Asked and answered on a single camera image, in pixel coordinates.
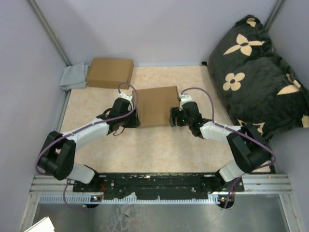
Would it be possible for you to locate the grey metal corner rail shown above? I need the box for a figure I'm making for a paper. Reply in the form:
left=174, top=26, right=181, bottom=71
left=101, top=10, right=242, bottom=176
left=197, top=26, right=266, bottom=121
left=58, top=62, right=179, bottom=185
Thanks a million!
left=264, top=0, right=286, bottom=30
left=27, top=0, right=72, bottom=66

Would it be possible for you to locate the aluminium frame rail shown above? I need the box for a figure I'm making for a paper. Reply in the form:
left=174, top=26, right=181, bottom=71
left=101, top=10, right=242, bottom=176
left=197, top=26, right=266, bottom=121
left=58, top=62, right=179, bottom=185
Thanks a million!
left=30, top=174, right=292, bottom=194

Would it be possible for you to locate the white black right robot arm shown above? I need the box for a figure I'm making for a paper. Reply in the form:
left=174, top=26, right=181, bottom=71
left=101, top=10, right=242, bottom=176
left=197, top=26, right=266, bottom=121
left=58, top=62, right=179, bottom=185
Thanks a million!
left=170, top=94, right=272, bottom=191

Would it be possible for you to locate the right grey metal corner rail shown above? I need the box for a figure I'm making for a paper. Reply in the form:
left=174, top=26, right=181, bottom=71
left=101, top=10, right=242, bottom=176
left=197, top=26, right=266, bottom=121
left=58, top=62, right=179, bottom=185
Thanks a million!
left=264, top=0, right=286, bottom=30

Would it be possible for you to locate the black floral pillow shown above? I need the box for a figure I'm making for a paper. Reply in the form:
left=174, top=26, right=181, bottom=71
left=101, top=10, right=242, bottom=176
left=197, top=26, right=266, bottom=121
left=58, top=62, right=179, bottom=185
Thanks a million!
left=207, top=15, right=309, bottom=137

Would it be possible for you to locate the brown cardboard box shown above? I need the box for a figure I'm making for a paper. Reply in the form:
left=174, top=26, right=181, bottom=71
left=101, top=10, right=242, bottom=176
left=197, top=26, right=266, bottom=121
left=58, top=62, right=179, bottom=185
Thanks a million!
left=132, top=86, right=179, bottom=128
left=87, top=58, right=134, bottom=89

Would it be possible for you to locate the grey folded cloth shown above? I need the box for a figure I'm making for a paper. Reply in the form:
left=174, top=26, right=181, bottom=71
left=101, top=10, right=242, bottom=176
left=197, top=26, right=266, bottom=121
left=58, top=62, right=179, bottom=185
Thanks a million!
left=59, top=62, right=89, bottom=91

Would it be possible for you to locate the white paper sheet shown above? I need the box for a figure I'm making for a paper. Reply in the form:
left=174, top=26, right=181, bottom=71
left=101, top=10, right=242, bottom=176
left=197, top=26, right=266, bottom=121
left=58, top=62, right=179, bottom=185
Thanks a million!
left=25, top=217, right=55, bottom=232

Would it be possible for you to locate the white slotted cable duct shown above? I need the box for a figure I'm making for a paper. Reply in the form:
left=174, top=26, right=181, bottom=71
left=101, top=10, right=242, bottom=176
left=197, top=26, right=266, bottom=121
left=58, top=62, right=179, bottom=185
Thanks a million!
left=38, top=193, right=226, bottom=205

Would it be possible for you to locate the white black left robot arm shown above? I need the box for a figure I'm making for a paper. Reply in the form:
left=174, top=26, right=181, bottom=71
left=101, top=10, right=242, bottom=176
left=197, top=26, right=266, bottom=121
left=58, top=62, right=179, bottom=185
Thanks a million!
left=35, top=92, right=140, bottom=192

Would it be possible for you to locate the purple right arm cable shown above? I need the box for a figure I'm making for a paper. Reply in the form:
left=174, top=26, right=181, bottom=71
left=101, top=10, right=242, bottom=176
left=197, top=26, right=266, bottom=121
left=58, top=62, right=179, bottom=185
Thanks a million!
left=180, top=87, right=277, bottom=210

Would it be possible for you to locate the closed brown cardboard box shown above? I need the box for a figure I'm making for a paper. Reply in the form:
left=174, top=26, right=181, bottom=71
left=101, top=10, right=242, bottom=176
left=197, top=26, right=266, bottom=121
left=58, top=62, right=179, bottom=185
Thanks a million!
left=87, top=58, right=134, bottom=89

